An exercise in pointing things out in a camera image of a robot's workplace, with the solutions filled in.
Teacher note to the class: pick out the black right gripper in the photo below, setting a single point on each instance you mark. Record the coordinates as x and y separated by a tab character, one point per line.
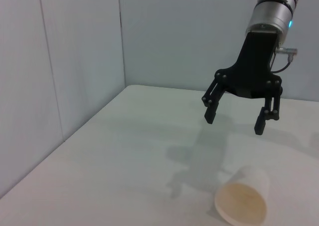
254	68

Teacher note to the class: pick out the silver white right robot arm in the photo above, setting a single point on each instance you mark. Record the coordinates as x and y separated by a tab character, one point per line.
271	14

